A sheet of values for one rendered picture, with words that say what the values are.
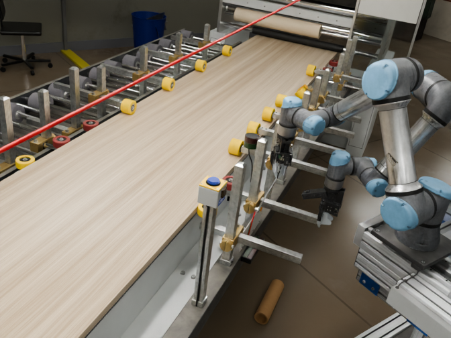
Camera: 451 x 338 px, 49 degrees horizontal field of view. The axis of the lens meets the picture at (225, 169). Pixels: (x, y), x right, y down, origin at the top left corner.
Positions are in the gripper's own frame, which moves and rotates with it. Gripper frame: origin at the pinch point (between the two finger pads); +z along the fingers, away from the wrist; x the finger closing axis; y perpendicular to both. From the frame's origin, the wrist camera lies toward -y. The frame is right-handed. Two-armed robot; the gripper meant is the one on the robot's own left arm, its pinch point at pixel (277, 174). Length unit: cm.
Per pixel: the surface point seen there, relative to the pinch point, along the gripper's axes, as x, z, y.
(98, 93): -96, 4, -73
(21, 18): -281, 57, -401
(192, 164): -37.7, 10.6, -18.4
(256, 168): -9.4, -2.6, 1.8
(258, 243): -5.7, 18.2, 25.2
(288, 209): 6.9, 14.8, 3.2
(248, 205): -10.4, 14.5, 4.4
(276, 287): 16, 93, -33
